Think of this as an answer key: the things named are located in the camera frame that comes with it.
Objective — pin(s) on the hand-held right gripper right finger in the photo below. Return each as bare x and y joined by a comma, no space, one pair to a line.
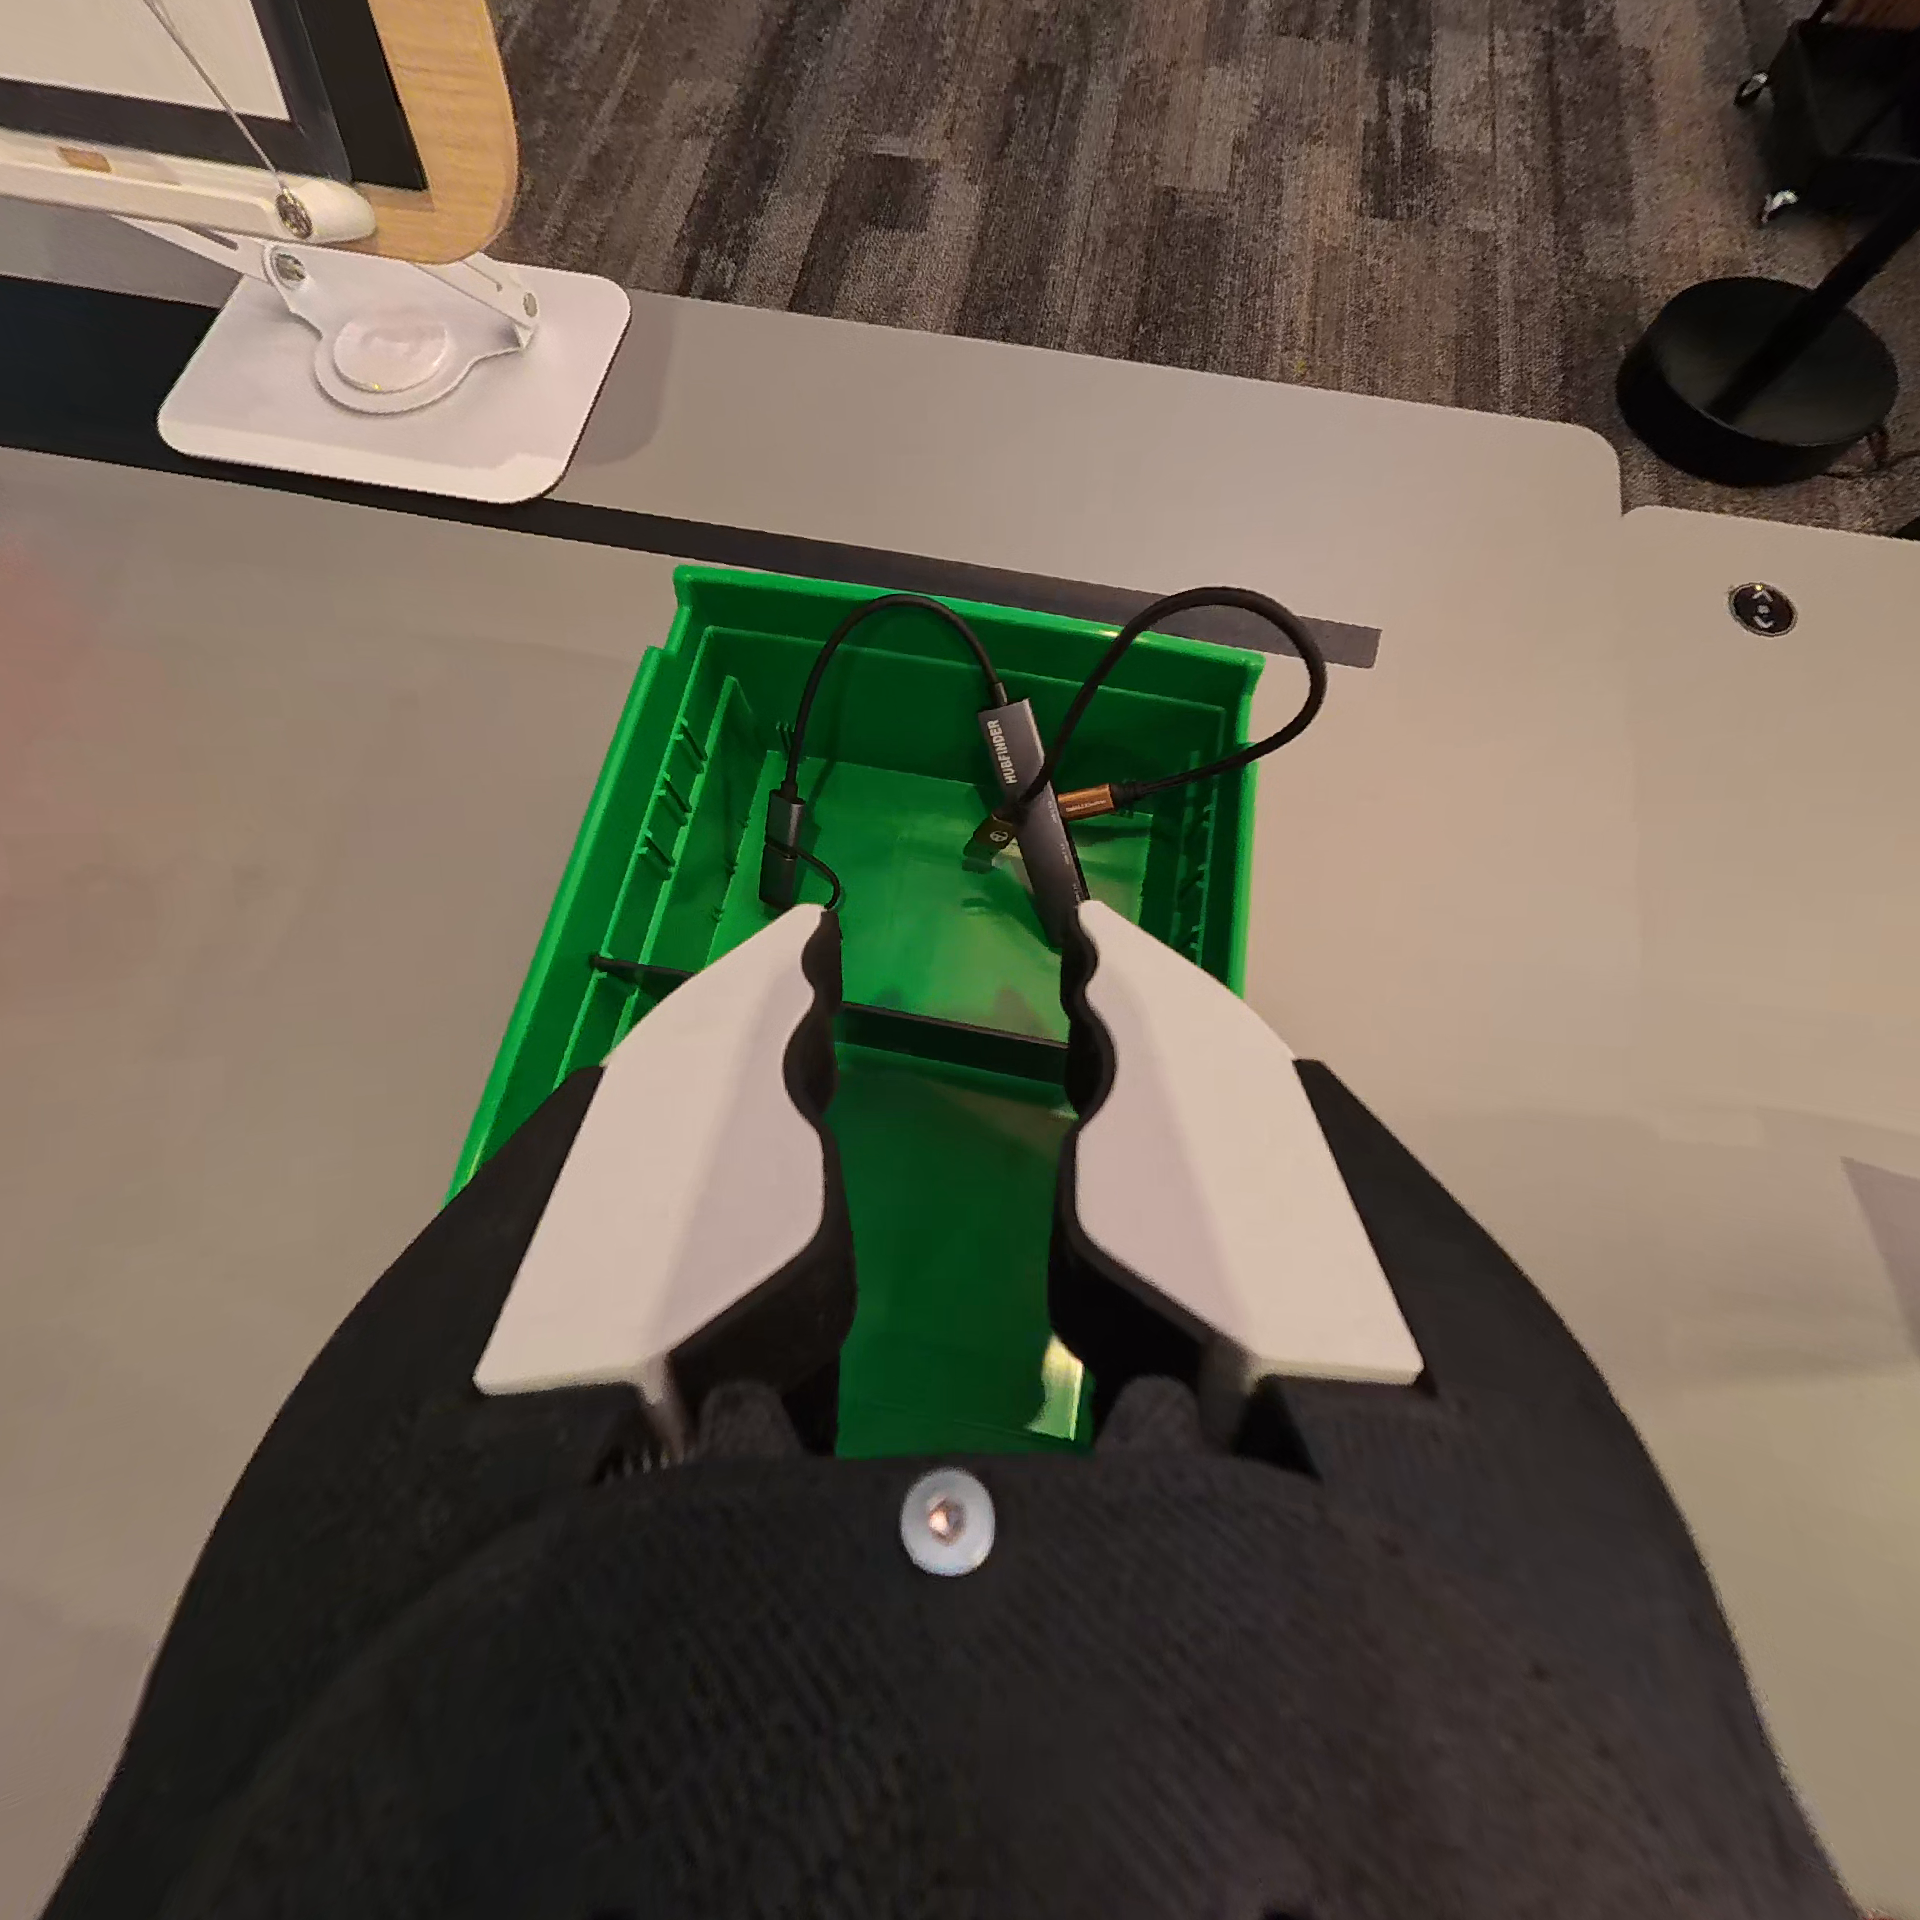
1231,1184

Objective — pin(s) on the white monitor stand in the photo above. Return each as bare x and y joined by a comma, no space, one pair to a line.
388,422

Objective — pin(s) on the black wheeled cart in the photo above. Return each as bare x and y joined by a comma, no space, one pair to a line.
1844,91

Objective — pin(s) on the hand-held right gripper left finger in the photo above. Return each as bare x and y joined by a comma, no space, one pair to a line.
674,1184

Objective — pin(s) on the black round floor stand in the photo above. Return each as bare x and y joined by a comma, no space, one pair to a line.
1755,369

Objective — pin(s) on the wood-edged monitor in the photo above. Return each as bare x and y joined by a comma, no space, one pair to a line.
450,136

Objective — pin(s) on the green plastic bin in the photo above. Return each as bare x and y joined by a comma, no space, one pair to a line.
945,1200

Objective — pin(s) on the grey usb hub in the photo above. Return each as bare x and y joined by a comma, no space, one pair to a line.
1026,819

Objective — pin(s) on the round desk button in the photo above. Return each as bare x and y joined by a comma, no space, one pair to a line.
1763,609

